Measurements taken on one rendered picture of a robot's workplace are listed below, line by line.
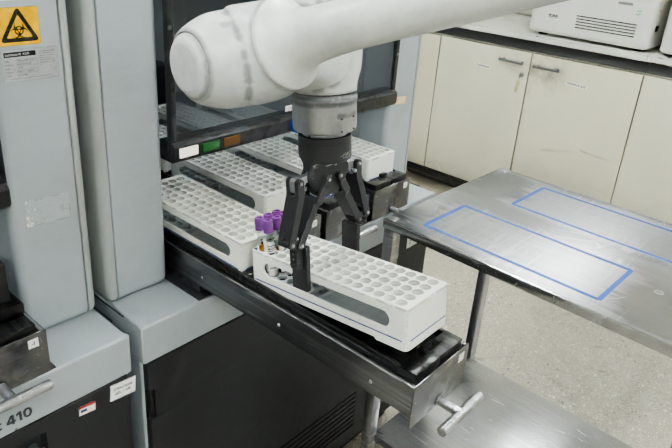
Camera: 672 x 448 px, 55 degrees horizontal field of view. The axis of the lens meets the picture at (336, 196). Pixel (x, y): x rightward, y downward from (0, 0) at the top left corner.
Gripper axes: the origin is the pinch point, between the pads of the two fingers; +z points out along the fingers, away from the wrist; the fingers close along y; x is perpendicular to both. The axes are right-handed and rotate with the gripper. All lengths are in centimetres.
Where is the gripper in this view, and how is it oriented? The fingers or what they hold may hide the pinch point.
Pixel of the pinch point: (327, 263)
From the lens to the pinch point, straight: 96.8
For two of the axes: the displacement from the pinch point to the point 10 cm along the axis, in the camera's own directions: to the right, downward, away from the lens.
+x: -7.5, -2.2, 6.2
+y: 6.6, -2.6, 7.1
